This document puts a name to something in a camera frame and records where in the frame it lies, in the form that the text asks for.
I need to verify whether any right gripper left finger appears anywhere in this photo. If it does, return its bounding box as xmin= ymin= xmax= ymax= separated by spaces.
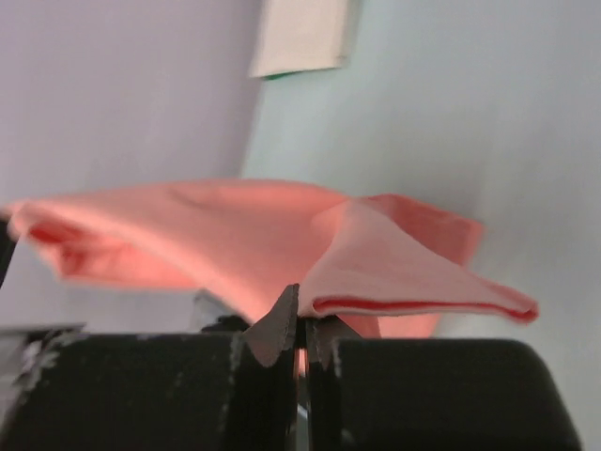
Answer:
xmin=234 ymin=284 xmax=299 ymax=450

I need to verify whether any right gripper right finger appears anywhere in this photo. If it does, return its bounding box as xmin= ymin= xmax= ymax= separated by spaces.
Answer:
xmin=305 ymin=317 xmax=366 ymax=450

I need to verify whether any pink polo shirt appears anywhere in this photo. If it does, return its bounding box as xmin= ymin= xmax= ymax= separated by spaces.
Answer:
xmin=2 ymin=179 xmax=539 ymax=338

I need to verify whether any folded white t shirt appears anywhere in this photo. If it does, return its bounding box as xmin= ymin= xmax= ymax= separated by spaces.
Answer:
xmin=249 ymin=0 xmax=362 ymax=78

